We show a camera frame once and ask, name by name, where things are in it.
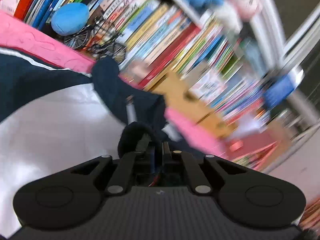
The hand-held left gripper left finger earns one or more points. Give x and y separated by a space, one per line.
125 170

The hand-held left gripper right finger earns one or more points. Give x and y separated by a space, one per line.
190 172

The navy and white jacket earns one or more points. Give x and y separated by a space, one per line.
50 130

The wooden drawer organizer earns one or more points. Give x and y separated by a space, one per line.
180 90

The white colourful printed box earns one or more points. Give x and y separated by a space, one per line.
207 87

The row of blue and red books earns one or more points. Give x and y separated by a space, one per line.
240 97

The dark blue box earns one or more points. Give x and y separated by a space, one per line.
280 92

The row of green-spined books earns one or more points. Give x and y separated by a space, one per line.
212 42

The miniature bicycle model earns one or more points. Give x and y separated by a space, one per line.
82 38

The row of thin children's books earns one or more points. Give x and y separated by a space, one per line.
140 25

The blue plush ball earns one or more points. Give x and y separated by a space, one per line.
70 17

